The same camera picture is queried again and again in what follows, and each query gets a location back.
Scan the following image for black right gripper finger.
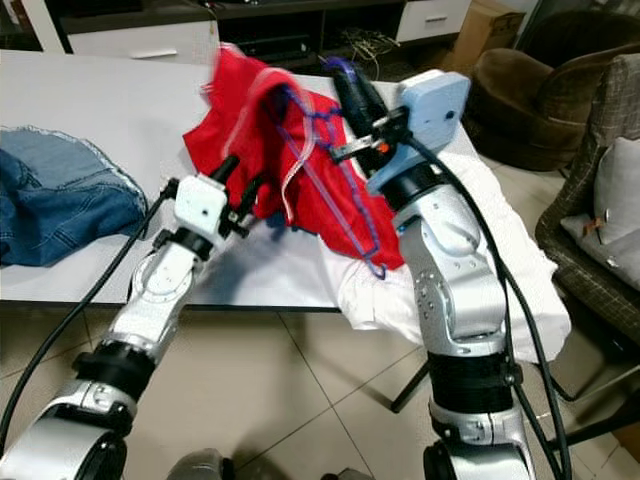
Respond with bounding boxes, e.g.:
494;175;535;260
344;66;395;129
332;66;383;141

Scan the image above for red polo shirt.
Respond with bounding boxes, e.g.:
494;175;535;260
182;42;406;271

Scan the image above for blue denim jeans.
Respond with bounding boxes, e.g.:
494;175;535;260
0;150;149;269

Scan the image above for black media player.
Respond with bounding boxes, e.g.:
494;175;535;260
235;35;326;63

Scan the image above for small white drawer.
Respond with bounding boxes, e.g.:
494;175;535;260
395;0;473;43

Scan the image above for tall brown cardboard box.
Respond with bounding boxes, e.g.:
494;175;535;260
440;0;526;76

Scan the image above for black tv cabinet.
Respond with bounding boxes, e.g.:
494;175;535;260
50;0;471;76

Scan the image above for brown armchair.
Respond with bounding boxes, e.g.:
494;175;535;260
465;10;640;173

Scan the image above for white cotton shirt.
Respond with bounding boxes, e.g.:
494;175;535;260
320;150;573;363

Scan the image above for grey wicker chair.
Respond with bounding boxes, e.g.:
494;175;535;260
535;55;640;346

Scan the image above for light grey cushion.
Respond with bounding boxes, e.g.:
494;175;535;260
560;135;640;293

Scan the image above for white glass door cabinet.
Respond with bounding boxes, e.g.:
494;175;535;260
0;0;61;56

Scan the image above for black table leg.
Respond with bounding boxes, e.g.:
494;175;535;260
390;350;436;414

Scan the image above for grey left robot foot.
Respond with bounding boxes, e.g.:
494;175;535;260
168;448;227;480

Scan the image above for grey robot foot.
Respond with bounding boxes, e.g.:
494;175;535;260
168;448;227;480
320;468;381;480

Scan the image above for grey right robot foot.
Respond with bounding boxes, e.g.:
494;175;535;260
320;468;381;480

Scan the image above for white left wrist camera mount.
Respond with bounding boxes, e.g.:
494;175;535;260
173;175;229;241

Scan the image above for tangle of thin cables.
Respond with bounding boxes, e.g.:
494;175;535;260
335;28;401;79

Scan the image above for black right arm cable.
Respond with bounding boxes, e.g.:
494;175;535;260
405;128;576;480

